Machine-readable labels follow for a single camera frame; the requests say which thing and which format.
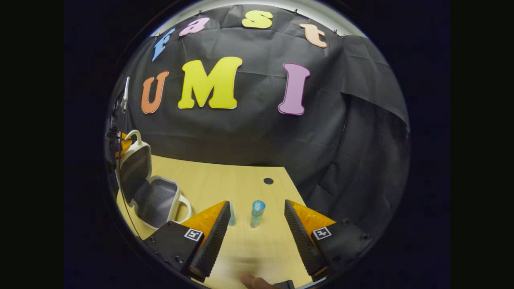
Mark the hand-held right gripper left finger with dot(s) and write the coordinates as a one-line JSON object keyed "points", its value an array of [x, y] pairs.
{"points": [[215, 241]]}

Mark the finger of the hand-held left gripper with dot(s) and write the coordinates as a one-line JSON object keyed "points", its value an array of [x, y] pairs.
{"points": [[124, 144]]}

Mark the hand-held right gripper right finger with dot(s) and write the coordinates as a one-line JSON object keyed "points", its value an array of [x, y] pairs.
{"points": [[303, 241]]}

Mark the pale blue slim tube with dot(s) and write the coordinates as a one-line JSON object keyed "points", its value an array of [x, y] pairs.
{"points": [[232, 214]]}

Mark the blue capped clear bottle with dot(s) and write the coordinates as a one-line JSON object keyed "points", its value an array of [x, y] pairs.
{"points": [[257, 212]]}

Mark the white suitcase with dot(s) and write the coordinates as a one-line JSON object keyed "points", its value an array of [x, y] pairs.
{"points": [[156, 200]]}

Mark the black table grommet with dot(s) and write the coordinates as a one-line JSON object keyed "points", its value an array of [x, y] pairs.
{"points": [[268, 181]]}

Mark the black backdrop cloth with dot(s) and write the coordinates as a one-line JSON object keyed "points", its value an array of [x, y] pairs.
{"points": [[249, 136]]}

